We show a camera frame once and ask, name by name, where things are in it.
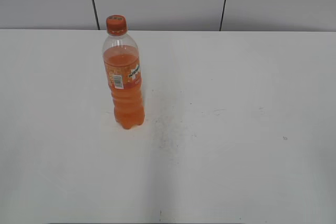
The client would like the orange soda plastic bottle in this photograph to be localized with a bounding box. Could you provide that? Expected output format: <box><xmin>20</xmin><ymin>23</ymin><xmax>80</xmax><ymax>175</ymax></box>
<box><xmin>102</xmin><ymin>34</ymin><xmax>145</xmax><ymax>129</ymax></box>

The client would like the orange bottle cap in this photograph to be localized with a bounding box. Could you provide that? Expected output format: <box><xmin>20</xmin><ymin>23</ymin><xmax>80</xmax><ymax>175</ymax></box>
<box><xmin>106</xmin><ymin>15</ymin><xmax>128</xmax><ymax>36</ymax></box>

